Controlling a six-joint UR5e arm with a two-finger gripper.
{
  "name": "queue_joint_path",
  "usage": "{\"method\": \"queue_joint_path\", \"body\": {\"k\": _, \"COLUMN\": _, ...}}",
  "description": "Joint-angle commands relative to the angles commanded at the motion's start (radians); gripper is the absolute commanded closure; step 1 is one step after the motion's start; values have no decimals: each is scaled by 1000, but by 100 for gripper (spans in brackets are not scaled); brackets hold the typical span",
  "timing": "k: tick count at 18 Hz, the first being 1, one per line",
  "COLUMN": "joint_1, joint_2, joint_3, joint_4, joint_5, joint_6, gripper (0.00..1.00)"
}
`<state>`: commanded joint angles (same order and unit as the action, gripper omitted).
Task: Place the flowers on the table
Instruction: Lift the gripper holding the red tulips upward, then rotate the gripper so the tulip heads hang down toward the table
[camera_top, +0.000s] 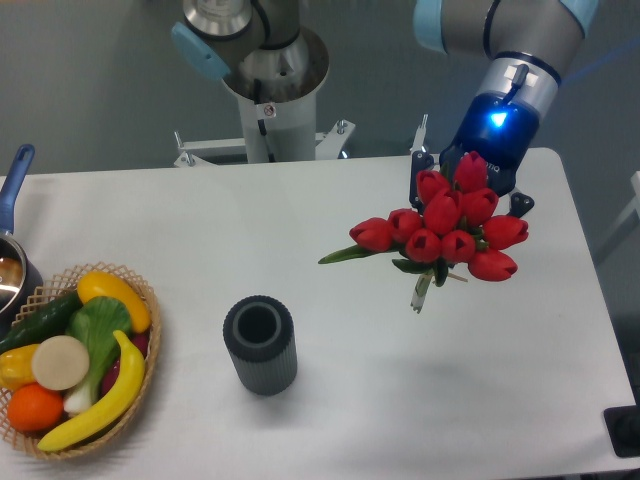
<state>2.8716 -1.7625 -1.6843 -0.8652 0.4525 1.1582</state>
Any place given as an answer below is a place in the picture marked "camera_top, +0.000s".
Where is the yellow plastic banana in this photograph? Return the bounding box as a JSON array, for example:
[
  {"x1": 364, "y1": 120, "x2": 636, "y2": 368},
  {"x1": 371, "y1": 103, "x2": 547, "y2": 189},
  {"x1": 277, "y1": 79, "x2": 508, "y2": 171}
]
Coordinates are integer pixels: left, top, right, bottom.
[{"x1": 37, "y1": 330, "x2": 145, "y2": 453}]

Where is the blue handled saucepan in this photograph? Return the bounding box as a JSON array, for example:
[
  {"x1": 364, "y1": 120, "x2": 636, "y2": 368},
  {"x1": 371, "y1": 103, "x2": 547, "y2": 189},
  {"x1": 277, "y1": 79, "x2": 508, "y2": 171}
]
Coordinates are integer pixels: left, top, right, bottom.
[{"x1": 1, "y1": 144, "x2": 43, "y2": 337}]

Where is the dark red plastic vegetable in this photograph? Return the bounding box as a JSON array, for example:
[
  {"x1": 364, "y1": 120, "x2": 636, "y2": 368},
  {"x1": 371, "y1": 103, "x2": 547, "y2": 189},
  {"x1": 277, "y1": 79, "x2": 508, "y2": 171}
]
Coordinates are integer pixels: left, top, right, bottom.
[{"x1": 100, "y1": 332, "x2": 149, "y2": 397}]

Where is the red tulip bouquet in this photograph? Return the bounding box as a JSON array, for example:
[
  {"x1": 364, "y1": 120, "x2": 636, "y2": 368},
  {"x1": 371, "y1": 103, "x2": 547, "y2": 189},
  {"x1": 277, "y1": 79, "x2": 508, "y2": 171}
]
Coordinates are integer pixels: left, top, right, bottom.
[{"x1": 319, "y1": 151, "x2": 529, "y2": 313}]

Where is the orange plastic fruit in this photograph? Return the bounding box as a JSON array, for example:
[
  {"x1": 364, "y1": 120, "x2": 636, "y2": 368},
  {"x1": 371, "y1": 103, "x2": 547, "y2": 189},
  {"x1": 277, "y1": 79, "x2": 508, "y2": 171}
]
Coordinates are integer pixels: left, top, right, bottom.
[{"x1": 7, "y1": 383, "x2": 63, "y2": 432}]

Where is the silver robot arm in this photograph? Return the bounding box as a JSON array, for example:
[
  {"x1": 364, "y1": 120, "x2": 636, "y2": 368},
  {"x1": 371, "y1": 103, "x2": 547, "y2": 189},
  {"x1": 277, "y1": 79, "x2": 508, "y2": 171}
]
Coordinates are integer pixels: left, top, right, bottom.
[{"x1": 171, "y1": 1, "x2": 598, "y2": 217}]

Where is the green plastic bok choy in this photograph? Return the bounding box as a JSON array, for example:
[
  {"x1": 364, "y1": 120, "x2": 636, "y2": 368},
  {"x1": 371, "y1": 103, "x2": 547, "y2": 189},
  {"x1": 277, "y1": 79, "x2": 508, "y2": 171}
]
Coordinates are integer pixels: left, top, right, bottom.
[{"x1": 64, "y1": 296, "x2": 132, "y2": 416}]

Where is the dark grey ribbed vase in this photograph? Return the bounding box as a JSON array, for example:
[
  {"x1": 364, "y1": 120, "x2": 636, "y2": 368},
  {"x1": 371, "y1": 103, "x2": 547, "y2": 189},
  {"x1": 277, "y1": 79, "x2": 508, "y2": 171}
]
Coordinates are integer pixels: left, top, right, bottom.
[{"x1": 223, "y1": 295, "x2": 298, "y2": 396}]

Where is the green plastic cucumber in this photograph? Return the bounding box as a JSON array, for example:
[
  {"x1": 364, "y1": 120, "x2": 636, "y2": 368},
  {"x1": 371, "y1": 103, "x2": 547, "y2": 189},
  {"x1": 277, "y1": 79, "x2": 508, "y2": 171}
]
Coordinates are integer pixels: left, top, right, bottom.
[{"x1": 1, "y1": 290, "x2": 82, "y2": 353}]

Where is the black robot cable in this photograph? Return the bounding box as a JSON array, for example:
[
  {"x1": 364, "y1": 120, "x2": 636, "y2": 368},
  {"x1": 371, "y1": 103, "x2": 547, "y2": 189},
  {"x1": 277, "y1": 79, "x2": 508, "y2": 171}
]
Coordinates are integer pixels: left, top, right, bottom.
[{"x1": 252, "y1": 79, "x2": 276, "y2": 163}]

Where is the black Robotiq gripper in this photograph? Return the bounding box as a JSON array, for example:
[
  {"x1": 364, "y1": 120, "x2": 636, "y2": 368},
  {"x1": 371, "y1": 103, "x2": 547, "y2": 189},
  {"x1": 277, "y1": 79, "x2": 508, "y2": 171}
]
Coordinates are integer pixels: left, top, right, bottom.
[{"x1": 409, "y1": 93, "x2": 539, "y2": 219}]

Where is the white frame at right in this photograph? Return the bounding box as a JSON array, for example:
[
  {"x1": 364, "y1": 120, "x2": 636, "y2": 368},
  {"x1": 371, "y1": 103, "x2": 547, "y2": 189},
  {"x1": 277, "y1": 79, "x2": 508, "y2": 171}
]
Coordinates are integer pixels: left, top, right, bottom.
[{"x1": 593, "y1": 171, "x2": 639, "y2": 266}]

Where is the black device at edge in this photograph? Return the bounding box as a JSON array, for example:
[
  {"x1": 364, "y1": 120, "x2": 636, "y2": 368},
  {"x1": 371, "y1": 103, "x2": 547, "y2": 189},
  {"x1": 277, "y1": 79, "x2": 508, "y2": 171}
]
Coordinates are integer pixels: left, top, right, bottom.
[{"x1": 603, "y1": 405, "x2": 639, "y2": 458}]

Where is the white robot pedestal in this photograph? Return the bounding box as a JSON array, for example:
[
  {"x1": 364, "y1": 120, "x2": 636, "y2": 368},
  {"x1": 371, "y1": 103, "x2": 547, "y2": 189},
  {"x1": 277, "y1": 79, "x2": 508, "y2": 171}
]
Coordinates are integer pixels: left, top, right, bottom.
[{"x1": 174, "y1": 89, "x2": 356, "y2": 167}]

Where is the beige round disc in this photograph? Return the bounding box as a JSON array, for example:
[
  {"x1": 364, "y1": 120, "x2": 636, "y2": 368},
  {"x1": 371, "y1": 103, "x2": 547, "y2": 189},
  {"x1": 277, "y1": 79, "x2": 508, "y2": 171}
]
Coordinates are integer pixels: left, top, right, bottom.
[{"x1": 31, "y1": 335, "x2": 90, "y2": 391}]

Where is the yellow plastic squash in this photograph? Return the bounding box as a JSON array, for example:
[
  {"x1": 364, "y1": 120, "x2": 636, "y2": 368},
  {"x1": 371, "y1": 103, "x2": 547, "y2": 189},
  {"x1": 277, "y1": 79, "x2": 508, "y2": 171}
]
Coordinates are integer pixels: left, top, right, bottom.
[{"x1": 77, "y1": 271, "x2": 151, "y2": 334}]

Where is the yellow plastic bell pepper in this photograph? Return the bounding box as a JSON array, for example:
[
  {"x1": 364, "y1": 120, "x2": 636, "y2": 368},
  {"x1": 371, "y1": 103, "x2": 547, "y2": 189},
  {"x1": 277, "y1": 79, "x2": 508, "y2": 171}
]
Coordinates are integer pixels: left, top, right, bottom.
[{"x1": 1, "y1": 344, "x2": 39, "y2": 391}]

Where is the woven wicker basket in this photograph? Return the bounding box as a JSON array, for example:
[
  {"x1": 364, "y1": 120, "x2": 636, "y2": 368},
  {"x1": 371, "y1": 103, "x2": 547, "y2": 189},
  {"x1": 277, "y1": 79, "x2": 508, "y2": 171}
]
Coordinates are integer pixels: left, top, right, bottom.
[{"x1": 1, "y1": 262, "x2": 161, "y2": 461}]

